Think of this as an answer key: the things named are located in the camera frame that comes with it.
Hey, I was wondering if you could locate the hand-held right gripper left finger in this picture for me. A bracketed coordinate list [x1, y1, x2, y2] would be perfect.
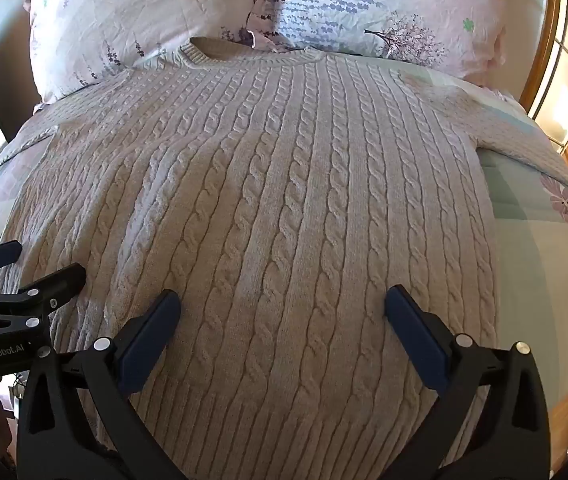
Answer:
[17, 289, 189, 480]

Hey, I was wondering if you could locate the floral patchwork bed sheet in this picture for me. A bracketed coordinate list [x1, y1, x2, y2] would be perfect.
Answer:
[0, 55, 568, 441]

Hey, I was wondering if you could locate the beige cable-knit sweater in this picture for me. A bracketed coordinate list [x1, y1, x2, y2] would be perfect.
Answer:
[0, 36, 568, 480]

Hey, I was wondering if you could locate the pink floral pillow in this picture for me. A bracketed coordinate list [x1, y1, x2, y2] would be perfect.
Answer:
[245, 0, 527, 86]
[23, 0, 259, 104]

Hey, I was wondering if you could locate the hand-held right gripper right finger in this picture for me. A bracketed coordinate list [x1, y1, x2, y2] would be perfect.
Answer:
[383, 284, 551, 480]

